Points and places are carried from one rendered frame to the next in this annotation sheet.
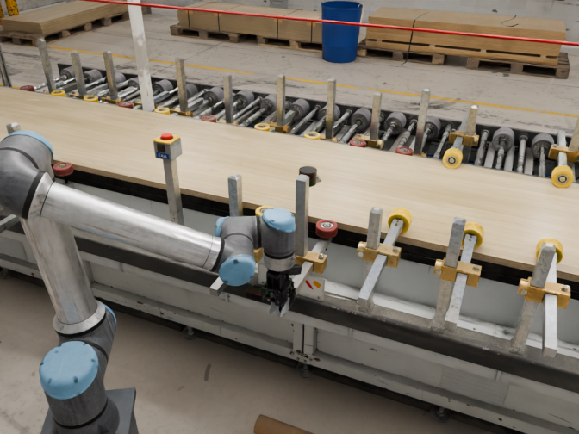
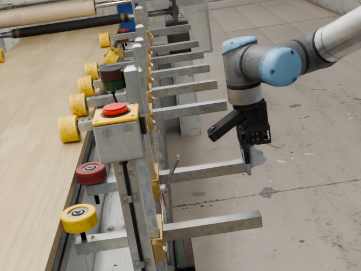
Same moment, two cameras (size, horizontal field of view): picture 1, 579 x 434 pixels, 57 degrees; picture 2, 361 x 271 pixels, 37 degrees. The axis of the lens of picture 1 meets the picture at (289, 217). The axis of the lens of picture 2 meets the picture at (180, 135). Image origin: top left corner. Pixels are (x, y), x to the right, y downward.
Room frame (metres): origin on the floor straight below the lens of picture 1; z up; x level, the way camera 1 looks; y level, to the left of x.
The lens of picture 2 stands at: (1.95, 1.22, 1.47)
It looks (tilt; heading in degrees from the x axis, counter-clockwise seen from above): 21 degrees down; 247
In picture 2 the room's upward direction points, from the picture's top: 8 degrees counter-clockwise
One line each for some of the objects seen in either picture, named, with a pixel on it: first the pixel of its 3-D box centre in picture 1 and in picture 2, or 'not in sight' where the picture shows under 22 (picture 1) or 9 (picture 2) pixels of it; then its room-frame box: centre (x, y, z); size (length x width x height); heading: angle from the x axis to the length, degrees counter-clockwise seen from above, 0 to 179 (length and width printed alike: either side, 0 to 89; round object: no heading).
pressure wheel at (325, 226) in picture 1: (326, 237); (94, 184); (1.65, -0.14, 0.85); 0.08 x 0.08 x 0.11
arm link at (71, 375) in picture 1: (73, 380); not in sight; (1.02, 0.60, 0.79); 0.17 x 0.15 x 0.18; 6
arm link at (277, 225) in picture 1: (277, 232); (242, 61); (1.25, 0.03, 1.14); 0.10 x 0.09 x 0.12; 96
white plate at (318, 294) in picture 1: (290, 282); (165, 220); (1.51, 0.00, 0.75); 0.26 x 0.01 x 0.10; 67
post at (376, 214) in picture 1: (370, 269); (149, 142); (1.43, -0.27, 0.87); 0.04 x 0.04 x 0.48; 67
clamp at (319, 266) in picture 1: (307, 259); (149, 182); (1.52, -0.06, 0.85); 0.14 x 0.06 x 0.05; 67
